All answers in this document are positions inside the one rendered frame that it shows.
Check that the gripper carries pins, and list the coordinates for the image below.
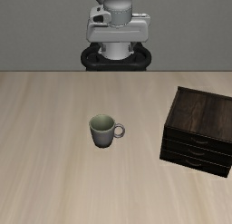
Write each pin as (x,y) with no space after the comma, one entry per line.
(117,33)

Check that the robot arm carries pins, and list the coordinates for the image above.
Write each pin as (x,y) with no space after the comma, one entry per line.
(117,8)

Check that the green mug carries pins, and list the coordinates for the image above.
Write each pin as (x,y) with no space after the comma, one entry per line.
(102,134)

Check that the dark wooden cabinet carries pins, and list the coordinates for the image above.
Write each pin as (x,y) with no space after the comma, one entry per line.
(199,121)

